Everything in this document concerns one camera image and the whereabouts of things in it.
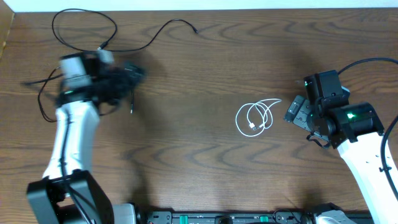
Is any black USB cable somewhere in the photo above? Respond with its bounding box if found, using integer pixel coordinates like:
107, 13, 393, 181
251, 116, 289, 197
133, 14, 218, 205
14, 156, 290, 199
37, 67, 135, 123
52, 8, 199, 53

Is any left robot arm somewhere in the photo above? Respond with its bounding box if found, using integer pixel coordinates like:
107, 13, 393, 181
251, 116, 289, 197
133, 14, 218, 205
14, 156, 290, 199
26, 50, 145, 223

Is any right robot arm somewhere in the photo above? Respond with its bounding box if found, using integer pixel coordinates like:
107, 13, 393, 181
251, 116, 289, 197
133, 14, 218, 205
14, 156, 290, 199
284, 70, 397, 223

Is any white USB cable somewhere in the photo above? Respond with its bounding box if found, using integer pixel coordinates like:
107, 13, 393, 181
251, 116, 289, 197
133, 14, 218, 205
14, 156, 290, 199
234, 98, 282, 138

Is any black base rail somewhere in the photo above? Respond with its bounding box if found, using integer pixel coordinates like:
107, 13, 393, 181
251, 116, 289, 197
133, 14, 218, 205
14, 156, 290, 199
146, 210, 374, 224

